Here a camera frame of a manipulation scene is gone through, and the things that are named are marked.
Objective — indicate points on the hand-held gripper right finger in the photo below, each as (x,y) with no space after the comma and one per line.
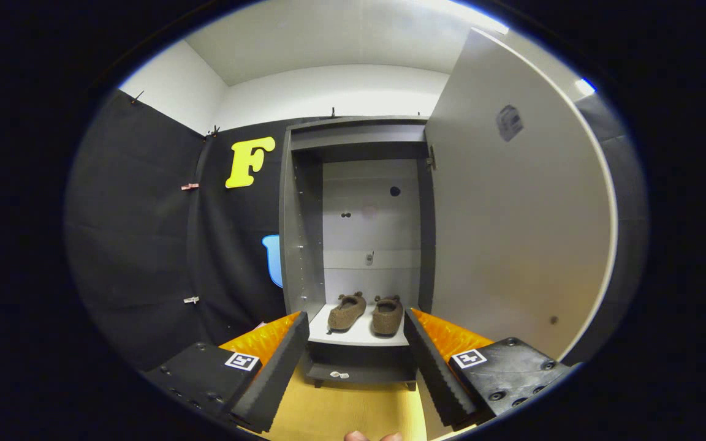
(436,367)

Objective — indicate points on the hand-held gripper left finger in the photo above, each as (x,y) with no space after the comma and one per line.
(276,367)

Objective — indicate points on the brown shoe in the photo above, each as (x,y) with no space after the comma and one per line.
(388,315)
(347,312)

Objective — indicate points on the grey shoe cabinet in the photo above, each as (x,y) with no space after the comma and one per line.
(301,245)

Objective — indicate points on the beige shoe cabinet door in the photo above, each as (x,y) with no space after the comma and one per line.
(512,233)

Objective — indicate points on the black backdrop cloth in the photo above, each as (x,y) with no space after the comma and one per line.
(144,214)

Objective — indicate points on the small ceiling light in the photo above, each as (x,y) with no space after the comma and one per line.
(585,87)

